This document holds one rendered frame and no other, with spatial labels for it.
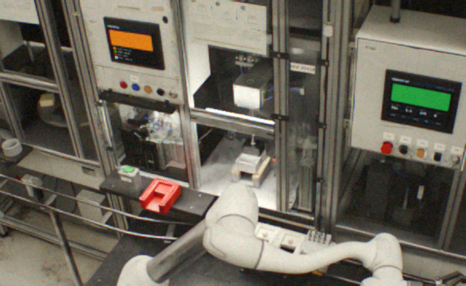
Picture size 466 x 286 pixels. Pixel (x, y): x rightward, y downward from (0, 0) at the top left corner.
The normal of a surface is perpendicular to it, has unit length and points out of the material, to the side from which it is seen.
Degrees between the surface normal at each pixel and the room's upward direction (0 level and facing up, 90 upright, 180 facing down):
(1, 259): 0
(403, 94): 90
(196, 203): 0
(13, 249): 0
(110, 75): 90
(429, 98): 90
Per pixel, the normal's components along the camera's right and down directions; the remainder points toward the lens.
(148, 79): -0.40, 0.58
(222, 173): -0.06, -0.79
